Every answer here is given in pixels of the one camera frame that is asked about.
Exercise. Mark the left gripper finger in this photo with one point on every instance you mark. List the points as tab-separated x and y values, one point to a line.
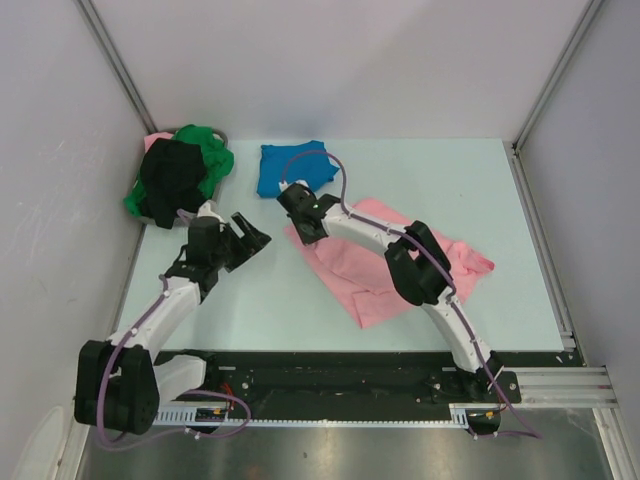
238	257
251	238

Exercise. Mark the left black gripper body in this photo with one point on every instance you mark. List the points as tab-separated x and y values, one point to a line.
222	255

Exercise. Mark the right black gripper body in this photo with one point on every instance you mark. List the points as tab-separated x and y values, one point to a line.
306	236

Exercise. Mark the pink t-shirt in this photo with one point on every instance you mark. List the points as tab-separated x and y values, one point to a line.
157	142
359	279

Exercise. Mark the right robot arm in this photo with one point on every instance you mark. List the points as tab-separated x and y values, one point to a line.
418	267

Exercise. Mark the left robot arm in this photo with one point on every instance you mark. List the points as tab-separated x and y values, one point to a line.
118	384

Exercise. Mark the folded blue t-shirt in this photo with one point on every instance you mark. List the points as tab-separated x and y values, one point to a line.
306	162

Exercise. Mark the black t-shirt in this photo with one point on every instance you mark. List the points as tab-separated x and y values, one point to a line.
170	174

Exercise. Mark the green t-shirt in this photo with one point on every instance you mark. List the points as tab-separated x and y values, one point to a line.
135	201

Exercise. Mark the grey laundry basket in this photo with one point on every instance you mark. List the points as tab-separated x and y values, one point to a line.
217	192

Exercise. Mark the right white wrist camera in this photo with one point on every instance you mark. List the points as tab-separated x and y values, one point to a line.
283	184

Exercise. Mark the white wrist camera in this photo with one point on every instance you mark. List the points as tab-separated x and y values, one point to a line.
209	210
283	184

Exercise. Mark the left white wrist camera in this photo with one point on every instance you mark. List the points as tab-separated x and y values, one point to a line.
209	210

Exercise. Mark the right aluminium corner post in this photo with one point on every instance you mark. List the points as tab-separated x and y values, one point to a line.
577	37

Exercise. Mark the aluminium corner post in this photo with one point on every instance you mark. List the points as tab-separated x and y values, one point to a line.
577	37
98	29

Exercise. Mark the white slotted cable duct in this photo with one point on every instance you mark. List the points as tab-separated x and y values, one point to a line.
208	416

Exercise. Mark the left aluminium corner post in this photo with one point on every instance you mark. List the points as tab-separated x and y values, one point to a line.
98	29

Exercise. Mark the aluminium frame rail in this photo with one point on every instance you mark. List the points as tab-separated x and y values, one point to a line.
565	388

